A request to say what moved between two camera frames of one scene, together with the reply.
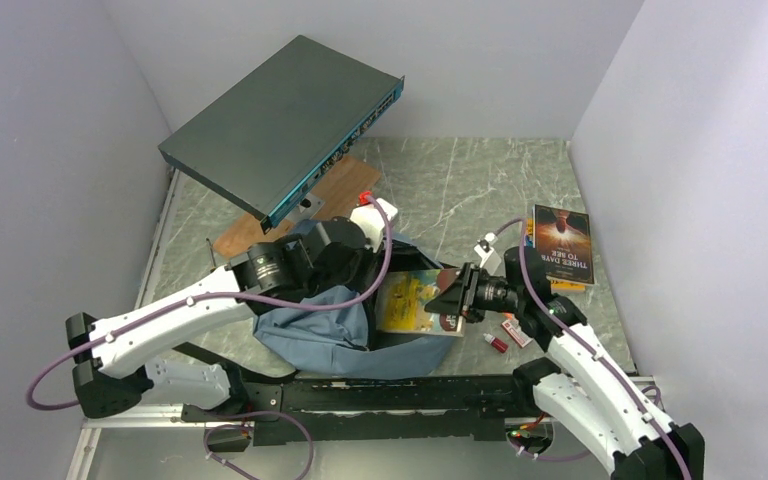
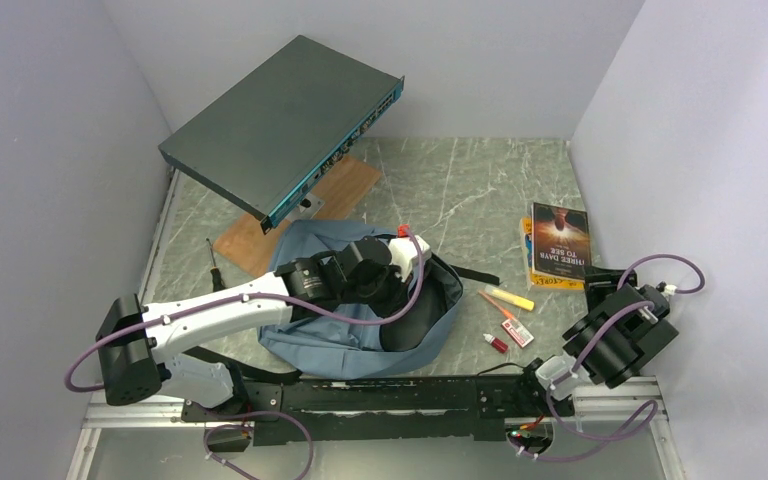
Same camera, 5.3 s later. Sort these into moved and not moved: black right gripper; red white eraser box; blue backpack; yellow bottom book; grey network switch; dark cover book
Moved: black right gripper; blue backpack
Not moved: dark cover book; red white eraser box; grey network switch; yellow bottom book
